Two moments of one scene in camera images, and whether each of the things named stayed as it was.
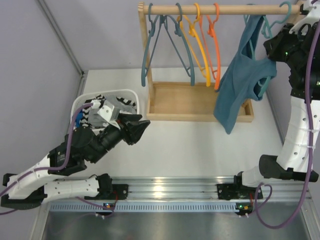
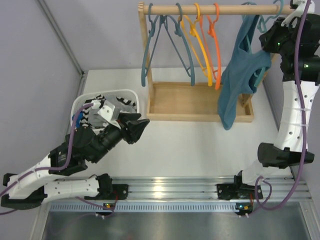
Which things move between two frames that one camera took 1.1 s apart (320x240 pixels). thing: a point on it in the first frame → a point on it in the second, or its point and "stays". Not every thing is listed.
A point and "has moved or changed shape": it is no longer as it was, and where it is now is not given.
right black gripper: [273, 44] stays
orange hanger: [212, 33] stays
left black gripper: [127, 130] stays
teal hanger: [269, 36] → [259, 74]
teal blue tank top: [245, 78] has moved or changed shape
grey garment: [95, 118] stays
